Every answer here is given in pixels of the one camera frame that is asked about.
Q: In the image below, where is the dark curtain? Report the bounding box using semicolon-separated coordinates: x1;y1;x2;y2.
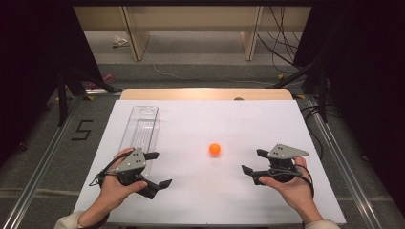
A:
0;0;104;166
292;0;405;211

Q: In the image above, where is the clear plastic tray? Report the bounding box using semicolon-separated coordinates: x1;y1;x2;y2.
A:
118;105;160;177

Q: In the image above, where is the crumpled white paper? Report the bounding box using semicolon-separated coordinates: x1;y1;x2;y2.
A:
112;34;129;50

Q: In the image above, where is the black tape floor mark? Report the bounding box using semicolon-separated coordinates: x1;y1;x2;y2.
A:
71;119;95;142

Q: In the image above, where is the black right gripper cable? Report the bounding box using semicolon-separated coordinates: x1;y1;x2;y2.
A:
268;165;316;199

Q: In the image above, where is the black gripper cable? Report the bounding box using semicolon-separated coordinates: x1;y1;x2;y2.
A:
88;151;135;189
268;165;316;199

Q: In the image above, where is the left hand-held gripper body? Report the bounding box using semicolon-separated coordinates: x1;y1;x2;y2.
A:
114;147;151;189

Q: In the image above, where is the black floor cable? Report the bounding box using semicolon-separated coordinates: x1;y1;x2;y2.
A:
300;104;342;161

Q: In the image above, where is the bundle of black cables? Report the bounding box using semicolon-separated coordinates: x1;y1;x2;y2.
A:
257;5;305;74

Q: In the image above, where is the person's right hand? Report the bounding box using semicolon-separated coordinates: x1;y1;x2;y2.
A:
258;156;323;223

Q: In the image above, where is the person's left hand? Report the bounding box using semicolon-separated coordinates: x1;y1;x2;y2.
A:
95;146;149;217

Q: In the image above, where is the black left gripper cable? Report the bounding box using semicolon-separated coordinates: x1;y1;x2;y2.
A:
88;151;135;189

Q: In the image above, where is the metal floor rail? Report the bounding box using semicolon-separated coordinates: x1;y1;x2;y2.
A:
304;94;385;229
0;94;84;229

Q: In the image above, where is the light wooden shelf unit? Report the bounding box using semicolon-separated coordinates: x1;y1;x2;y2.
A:
74;5;312;62

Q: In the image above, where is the orange ball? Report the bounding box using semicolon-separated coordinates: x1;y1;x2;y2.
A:
208;142;222;156

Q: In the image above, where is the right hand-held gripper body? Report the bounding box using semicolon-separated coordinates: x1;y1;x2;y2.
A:
266;143;310;184

